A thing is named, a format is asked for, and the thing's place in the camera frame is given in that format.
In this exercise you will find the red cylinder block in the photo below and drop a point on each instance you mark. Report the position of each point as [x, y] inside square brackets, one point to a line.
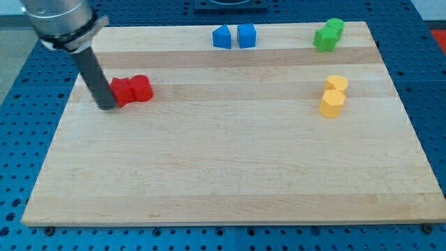
[141, 88]

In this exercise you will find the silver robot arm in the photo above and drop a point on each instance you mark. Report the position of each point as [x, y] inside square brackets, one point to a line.
[68, 25]

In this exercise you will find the light wooden board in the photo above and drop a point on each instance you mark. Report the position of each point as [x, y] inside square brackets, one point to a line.
[234, 137]

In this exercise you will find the blue triangular block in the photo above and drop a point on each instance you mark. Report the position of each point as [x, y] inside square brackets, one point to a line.
[222, 37]

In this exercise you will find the blue cube block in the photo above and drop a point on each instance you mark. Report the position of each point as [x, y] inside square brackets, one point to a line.
[246, 35]

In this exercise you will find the red star block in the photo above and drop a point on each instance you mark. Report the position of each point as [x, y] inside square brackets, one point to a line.
[121, 90]

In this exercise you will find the yellow hexagon block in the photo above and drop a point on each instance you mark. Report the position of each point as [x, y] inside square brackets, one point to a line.
[332, 103]

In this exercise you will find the yellow cylinder block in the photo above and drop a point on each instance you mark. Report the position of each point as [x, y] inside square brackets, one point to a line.
[336, 82]

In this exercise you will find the green star block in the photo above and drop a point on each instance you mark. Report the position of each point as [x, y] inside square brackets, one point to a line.
[325, 39]

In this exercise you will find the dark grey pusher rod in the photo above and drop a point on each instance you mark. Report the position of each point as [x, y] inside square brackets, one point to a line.
[94, 78]

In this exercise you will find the green cylinder block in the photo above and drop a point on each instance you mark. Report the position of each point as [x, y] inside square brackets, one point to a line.
[337, 25]

